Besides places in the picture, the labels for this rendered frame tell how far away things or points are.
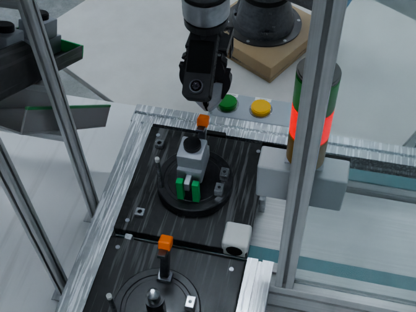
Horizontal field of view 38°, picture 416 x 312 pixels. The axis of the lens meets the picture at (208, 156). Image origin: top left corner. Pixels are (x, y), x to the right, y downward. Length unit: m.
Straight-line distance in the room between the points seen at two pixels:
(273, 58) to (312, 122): 0.75
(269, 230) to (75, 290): 0.36
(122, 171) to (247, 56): 0.45
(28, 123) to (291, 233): 0.43
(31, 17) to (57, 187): 0.53
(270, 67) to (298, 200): 0.64
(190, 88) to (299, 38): 0.59
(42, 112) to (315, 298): 0.54
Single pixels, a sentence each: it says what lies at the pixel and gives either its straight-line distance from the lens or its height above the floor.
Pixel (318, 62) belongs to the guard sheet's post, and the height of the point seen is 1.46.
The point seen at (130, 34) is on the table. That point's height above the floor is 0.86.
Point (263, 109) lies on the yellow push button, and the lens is 1.24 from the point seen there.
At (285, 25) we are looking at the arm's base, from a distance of 1.48.
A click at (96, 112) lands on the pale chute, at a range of 1.16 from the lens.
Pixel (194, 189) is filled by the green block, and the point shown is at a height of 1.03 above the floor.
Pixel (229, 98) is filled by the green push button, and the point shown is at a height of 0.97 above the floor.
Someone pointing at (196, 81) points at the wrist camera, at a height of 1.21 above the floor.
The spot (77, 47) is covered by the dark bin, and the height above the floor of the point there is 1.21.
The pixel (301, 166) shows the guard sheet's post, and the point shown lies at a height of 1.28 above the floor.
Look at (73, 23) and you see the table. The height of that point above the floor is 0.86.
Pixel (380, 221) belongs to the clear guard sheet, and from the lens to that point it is 0.85.
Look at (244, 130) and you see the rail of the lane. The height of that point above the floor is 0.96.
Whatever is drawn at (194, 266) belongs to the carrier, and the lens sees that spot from 1.04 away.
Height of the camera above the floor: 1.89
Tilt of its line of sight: 53 degrees down
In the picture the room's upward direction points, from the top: 3 degrees counter-clockwise
